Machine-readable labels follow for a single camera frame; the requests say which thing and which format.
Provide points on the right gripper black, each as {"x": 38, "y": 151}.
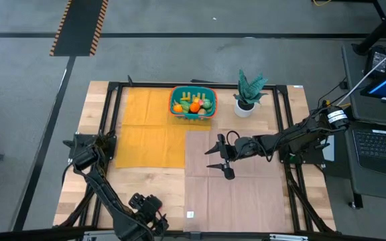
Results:
{"x": 238, "y": 149}

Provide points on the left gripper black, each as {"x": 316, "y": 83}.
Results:
{"x": 146, "y": 205}

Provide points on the round green toy cabbage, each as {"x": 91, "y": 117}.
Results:
{"x": 207, "y": 104}

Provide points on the ridged deep orange toy fruit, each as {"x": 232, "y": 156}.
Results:
{"x": 194, "y": 107}

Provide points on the smooth orange toy fruit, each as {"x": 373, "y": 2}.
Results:
{"x": 178, "y": 108}

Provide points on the light green toy lettuce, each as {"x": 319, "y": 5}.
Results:
{"x": 183, "y": 103}

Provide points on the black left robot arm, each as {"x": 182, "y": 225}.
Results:
{"x": 102, "y": 187}

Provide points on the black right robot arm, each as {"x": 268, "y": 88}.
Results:
{"x": 297, "y": 137}

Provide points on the white cloth tag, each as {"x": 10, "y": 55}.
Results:
{"x": 190, "y": 215}

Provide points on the green plant in white pot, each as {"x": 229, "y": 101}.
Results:
{"x": 245, "y": 108}

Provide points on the pale pink cloth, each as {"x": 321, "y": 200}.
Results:
{"x": 263, "y": 201}

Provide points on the mustard yellow cloth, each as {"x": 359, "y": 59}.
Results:
{"x": 146, "y": 140}

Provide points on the silver aluminium extrusion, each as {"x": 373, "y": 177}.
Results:
{"x": 280, "y": 237}

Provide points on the yellow power connector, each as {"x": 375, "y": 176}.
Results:
{"x": 327, "y": 102}

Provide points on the white slanted rod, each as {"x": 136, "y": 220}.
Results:
{"x": 354, "y": 87}

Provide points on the black computer cart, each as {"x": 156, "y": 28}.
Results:
{"x": 374, "y": 187}

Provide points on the black power adapter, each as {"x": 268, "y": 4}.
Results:
{"x": 377, "y": 65}

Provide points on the black stand leg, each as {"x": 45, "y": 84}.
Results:
{"x": 380, "y": 30}

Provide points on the black aluminium table frame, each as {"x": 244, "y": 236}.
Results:
{"x": 152, "y": 84}

